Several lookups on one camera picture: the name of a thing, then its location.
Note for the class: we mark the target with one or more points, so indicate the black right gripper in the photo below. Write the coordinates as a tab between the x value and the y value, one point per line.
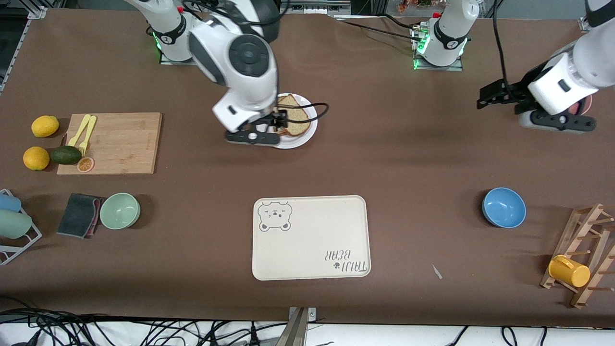
278	120

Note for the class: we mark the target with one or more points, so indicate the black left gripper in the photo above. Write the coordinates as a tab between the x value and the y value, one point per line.
520	92

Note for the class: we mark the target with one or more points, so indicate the plain brown bread slice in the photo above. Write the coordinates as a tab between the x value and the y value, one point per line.
298	113

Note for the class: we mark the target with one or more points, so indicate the white round plate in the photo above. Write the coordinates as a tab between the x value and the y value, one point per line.
310	132

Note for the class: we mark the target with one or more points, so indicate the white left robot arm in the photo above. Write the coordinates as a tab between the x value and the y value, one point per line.
591	57

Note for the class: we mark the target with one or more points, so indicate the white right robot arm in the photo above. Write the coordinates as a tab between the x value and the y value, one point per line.
245	57

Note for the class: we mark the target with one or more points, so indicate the pink bowl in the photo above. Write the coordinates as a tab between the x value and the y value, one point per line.
584	105

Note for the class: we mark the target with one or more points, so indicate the blue bowl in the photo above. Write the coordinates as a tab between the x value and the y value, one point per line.
504	207

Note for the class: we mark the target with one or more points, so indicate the aluminium corner profile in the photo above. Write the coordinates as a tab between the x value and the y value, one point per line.
584	24

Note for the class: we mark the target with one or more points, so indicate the cream bear print tray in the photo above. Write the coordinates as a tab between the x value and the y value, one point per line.
312	245

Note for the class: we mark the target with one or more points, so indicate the wooden mug rack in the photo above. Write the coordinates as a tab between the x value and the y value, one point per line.
584	226

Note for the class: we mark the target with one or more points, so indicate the wooden cutting board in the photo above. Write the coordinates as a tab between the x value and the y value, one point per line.
120	144

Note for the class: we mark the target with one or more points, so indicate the small grey tape scrap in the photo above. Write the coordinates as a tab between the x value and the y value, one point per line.
436	271

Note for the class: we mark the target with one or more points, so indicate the pale green bowl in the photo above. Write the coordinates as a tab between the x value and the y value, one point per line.
120	211

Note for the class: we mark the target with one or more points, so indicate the yellow mug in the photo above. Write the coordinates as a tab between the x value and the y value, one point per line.
569	271

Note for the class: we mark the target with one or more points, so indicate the orange slice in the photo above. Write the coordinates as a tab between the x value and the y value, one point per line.
85	164

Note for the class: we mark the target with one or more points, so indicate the dark green avocado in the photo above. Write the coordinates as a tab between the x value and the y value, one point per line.
66	154

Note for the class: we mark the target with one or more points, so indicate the dark grey folded cloth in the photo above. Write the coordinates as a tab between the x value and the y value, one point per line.
77	215

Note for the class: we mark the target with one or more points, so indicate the yellow lemon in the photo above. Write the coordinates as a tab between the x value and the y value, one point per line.
45	126

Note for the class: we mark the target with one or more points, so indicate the lemon lower left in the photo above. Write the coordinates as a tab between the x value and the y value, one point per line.
36	158

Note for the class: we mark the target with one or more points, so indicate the light blue cup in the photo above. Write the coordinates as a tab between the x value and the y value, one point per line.
8	203

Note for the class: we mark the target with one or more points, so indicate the pale green cup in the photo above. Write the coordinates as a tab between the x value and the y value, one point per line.
14	225

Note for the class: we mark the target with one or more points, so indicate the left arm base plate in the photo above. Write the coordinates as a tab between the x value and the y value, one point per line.
439	68

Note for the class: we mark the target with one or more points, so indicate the grey metal frame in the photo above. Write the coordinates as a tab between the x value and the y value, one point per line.
314	7

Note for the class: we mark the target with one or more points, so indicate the metal table clamp bracket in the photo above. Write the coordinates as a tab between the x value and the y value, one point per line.
298	329

